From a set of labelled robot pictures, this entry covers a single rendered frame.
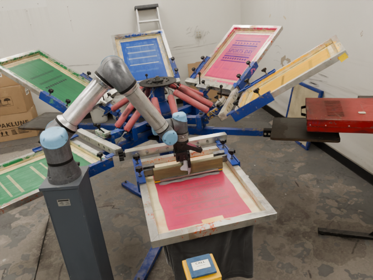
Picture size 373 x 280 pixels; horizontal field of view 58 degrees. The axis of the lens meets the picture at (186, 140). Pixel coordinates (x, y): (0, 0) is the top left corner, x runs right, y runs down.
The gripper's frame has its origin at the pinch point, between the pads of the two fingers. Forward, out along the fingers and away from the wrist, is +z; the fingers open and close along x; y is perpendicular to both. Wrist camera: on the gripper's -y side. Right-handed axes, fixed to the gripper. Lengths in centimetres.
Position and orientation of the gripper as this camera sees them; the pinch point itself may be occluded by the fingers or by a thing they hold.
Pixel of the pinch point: (188, 170)
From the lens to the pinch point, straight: 194.1
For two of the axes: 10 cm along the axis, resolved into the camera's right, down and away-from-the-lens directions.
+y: -9.7, 1.8, -1.7
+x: 2.3, 3.8, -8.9
